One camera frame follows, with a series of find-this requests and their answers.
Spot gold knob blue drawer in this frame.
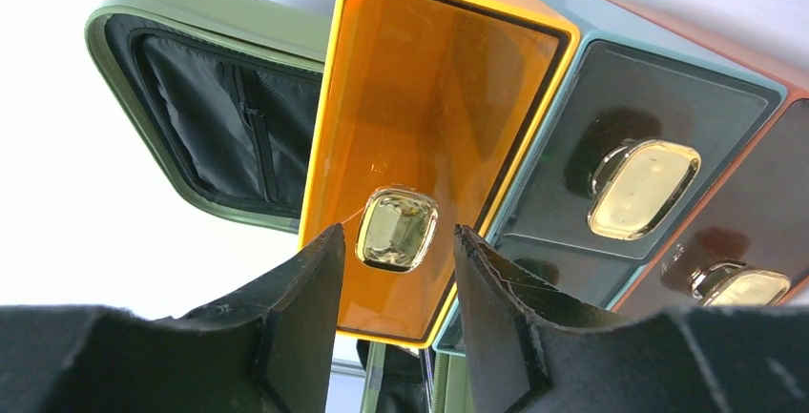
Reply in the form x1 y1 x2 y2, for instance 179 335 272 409
587 138 702 240

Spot gold knob yellow drawer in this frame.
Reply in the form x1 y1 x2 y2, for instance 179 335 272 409
355 187 439 274

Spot green hard-shell suitcase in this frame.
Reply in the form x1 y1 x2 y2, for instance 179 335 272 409
83 0 475 413

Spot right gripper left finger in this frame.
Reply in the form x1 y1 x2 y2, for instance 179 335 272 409
1 224 345 412

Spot orange blue stacked box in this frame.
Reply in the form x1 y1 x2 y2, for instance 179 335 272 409
324 0 808 346

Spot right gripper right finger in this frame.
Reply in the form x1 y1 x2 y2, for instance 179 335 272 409
453 225 808 412

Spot gold knob orange drawer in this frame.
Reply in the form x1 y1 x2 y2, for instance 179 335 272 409
690 260 791 306

